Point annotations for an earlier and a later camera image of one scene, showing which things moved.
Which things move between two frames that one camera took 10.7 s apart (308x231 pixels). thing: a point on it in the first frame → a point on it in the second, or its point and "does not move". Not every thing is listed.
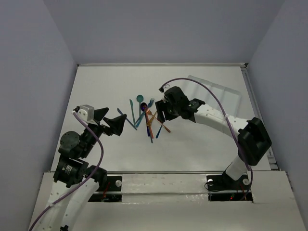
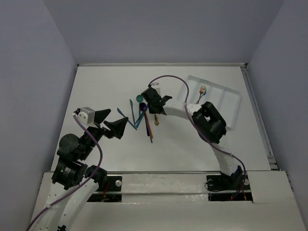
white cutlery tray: x=230 y=99 does not move
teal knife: x=131 y=103 does not move
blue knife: x=127 y=119 does not move
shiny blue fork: x=158 y=132 → x=205 y=91
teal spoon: x=140 y=98 does not move
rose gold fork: x=148 y=112 → x=202 y=89
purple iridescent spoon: x=144 y=107 does not move
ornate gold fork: x=149 y=122 → x=156 y=121
